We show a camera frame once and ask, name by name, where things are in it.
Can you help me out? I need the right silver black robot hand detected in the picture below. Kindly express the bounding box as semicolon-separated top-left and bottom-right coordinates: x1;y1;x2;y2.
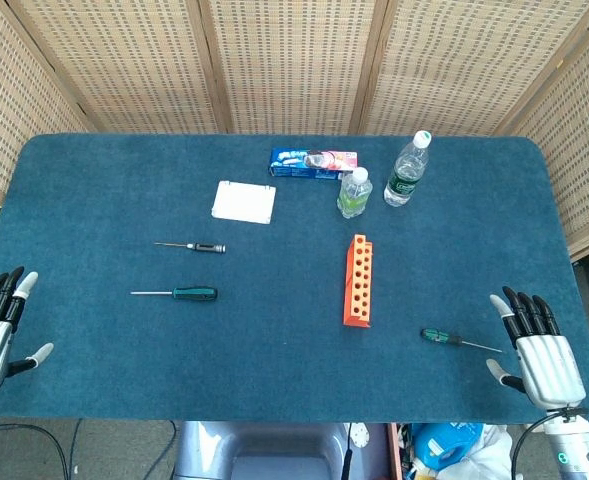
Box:
484;285;588;414

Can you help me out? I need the small green black screwdriver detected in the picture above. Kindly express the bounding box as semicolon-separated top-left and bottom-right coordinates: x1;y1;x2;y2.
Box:
420;328;503;354

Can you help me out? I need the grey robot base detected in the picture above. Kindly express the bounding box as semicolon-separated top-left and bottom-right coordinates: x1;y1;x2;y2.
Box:
173;420;355;480

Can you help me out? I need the orange tool holder block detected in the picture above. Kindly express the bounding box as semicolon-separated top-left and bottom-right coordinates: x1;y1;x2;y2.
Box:
342;233;375;329

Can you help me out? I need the large green black screwdriver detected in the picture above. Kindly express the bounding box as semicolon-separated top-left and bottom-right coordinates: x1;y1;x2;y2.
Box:
130;286;219;302

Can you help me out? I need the black silver precision screwdriver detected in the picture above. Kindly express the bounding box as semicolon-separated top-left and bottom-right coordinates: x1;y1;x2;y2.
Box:
154;241;227;253

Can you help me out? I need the white plastic bag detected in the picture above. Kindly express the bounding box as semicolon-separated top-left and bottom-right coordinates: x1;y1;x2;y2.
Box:
443;422;516;480

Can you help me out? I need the reddish wooden board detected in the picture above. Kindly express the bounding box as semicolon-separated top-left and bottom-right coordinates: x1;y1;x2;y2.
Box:
386;423;404;480

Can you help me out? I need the white round flange disc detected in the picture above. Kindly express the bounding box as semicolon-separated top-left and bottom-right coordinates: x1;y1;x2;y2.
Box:
349;423;370;450

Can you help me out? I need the tall bottle dark green label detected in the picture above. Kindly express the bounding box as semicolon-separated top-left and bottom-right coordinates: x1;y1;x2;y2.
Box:
383;129;433;208

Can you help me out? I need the short bottle light green label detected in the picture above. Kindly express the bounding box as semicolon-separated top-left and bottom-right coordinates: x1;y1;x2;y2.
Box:
336;167;374;220

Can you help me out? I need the blue carpet table mat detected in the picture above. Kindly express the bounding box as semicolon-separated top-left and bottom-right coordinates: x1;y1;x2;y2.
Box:
0;132;589;425

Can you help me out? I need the blue cookie box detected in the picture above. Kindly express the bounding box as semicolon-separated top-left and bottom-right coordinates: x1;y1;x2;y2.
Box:
268;147;359;180

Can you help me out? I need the woven bamboo folding screen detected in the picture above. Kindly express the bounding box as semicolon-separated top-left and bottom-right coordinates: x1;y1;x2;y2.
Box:
0;0;589;261

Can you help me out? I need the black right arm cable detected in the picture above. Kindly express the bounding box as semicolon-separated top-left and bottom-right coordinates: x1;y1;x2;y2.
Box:
510;408;589;480

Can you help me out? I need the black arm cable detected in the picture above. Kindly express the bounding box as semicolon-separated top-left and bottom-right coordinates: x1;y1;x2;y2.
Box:
0;421;71;480
510;408;589;480

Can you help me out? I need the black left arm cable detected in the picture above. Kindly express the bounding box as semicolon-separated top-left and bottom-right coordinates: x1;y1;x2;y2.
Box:
0;421;71;480

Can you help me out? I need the black hanging cable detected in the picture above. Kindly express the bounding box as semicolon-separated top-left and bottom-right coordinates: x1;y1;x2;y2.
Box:
342;423;353;480

